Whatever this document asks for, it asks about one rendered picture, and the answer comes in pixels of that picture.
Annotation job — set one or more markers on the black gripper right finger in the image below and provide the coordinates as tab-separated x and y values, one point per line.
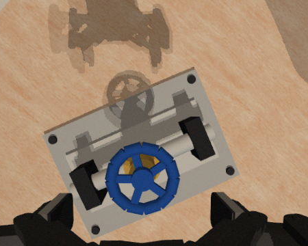
255	230

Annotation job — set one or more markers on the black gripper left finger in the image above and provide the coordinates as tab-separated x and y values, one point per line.
50	225

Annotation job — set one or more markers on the grey mounting plate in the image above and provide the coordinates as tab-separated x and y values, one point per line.
125	114

